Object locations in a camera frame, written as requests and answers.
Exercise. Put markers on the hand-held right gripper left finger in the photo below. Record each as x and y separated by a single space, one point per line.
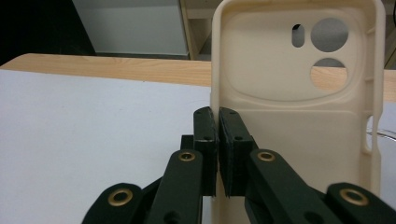
204 146

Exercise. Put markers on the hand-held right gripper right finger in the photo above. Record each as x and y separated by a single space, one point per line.
233 146

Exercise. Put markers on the beige phone case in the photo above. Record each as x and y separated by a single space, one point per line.
280 133

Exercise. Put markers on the clear plastic tray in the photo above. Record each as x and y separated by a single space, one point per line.
388 133

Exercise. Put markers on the white board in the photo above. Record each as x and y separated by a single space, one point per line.
77 130

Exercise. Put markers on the wooden table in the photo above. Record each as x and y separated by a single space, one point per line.
93 68

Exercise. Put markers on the white cabinet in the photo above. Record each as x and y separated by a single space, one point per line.
130 28

